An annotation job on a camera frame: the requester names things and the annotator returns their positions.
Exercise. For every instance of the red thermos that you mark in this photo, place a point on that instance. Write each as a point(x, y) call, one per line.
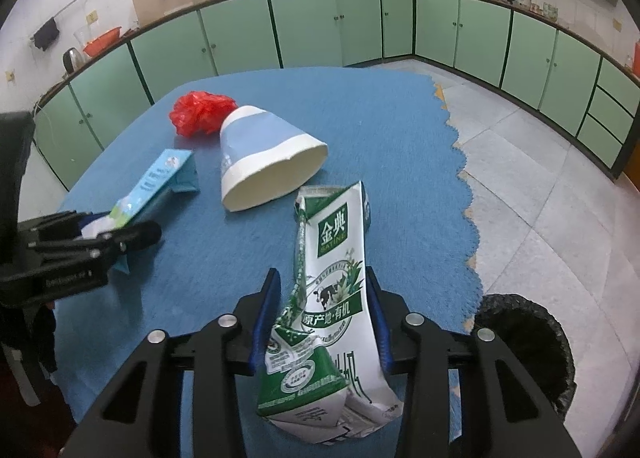
point(637, 55)

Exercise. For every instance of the red plastic bag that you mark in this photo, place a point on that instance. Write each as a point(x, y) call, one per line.
point(197, 113)

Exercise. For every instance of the dark cloth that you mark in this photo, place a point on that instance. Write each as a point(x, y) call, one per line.
point(46, 34)

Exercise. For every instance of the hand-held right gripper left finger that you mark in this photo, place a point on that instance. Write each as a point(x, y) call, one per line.
point(267, 318)

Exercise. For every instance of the red plastic basin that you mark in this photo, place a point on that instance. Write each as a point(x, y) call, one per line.
point(102, 43)

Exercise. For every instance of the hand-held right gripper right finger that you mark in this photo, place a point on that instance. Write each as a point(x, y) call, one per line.
point(382, 328)

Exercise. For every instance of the clear plastic pitcher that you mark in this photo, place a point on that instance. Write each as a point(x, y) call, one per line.
point(82, 40)

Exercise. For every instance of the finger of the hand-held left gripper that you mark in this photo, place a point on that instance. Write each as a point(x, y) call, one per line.
point(60, 224)
point(142, 234)

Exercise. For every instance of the metal towel rail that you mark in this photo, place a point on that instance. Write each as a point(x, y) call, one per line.
point(75, 2)

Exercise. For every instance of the green and white milk carton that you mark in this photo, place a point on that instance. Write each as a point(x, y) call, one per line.
point(330, 263)

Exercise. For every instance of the black trash bin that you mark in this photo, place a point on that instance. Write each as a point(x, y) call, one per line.
point(520, 338)

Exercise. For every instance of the row of glass jars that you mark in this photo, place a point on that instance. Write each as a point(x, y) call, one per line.
point(537, 3)

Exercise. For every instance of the yellow wall socket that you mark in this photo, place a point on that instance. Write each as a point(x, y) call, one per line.
point(91, 17)

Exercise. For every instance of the blue and white paper cup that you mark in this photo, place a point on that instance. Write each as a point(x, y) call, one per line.
point(260, 148)

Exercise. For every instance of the green base cabinets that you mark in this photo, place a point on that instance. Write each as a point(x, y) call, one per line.
point(310, 23)

